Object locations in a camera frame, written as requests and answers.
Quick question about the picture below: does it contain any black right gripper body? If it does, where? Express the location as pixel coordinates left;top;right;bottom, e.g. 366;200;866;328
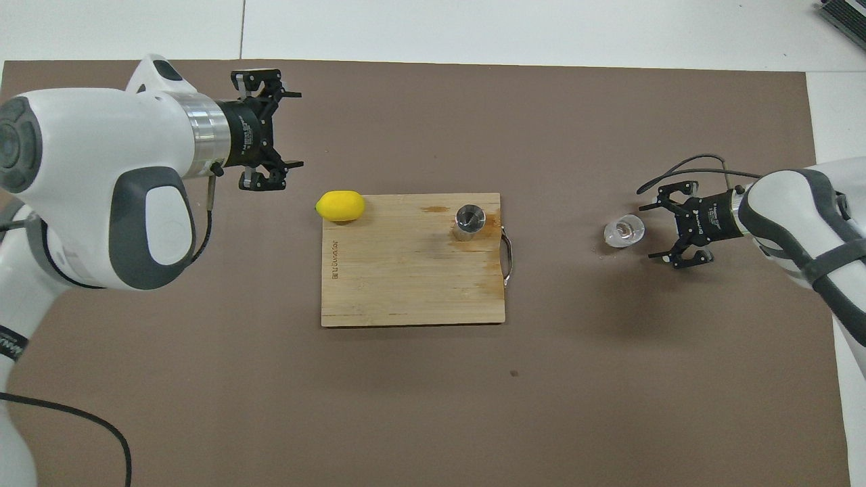
686;191;746;244

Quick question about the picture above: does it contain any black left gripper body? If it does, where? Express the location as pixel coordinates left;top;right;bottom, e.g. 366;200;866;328
217;96;275;168

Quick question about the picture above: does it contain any small clear glass cup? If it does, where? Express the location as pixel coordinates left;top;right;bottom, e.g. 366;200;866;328
603;214;645;249

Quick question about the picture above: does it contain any steel double jigger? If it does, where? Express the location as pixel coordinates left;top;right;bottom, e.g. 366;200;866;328
452;203;488;242

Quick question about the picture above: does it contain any yellow lemon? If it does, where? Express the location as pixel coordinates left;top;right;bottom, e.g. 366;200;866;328
315;190;366;224

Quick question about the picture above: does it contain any wooden cutting board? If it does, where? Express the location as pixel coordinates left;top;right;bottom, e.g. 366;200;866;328
321;193;515;328

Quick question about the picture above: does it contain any grey ribbed device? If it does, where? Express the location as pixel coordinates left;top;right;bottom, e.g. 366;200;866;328
815;0;866;49

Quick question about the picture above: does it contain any brown table mat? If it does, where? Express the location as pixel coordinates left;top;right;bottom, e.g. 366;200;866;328
0;60;852;487

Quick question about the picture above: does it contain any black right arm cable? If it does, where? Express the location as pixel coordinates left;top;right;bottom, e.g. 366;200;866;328
636;154;762;197

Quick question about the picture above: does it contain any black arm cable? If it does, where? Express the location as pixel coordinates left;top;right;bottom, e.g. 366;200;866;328
0;161;219;487
636;154;762;197

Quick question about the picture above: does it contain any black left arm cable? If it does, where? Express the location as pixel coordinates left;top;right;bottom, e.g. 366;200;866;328
0;161;219;487

